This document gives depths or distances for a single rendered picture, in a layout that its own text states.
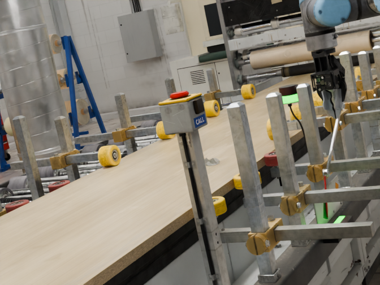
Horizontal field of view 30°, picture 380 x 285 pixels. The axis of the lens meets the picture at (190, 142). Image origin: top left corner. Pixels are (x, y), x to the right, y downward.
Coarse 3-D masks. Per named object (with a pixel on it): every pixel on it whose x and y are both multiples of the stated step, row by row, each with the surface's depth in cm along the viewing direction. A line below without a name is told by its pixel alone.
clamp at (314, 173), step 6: (324, 162) 218; (312, 168) 215; (318, 168) 215; (324, 168) 217; (306, 174) 217; (312, 174) 216; (318, 174) 215; (330, 174) 221; (312, 180) 216; (318, 180) 216
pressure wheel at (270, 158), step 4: (272, 152) 231; (264, 156) 229; (268, 156) 227; (272, 156) 226; (276, 156) 225; (268, 160) 227; (272, 160) 226; (276, 160) 225; (268, 164) 227; (272, 164) 226; (276, 164) 226; (280, 180) 230; (280, 184) 230
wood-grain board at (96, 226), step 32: (256, 96) 397; (224, 128) 306; (256, 128) 288; (128, 160) 277; (160, 160) 263; (224, 160) 238; (256, 160) 227; (64, 192) 241; (96, 192) 230; (128, 192) 220; (160, 192) 210; (224, 192) 203; (0, 224) 212; (32, 224) 204; (64, 224) 196; (96, 224) 189; (128, 224) 182; (160, 224) 175; (0, 256) 177; (32, 256) 171; (64, 256) 166; (96, 256) 160; (128, 256) 158
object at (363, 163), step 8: (344, 160) 220; (352, 160) 217; (360, 160) 215; (368, 160) 214; (376, 160) 213; (272, 168) 230; (296, 168) 225; (304, 168) 224; (336, 168) 219; (344, 168) 218; (352, 168) 217; (360, 168) 216; (368, 168) 215; (376, 168) 214; (272, 176) 230
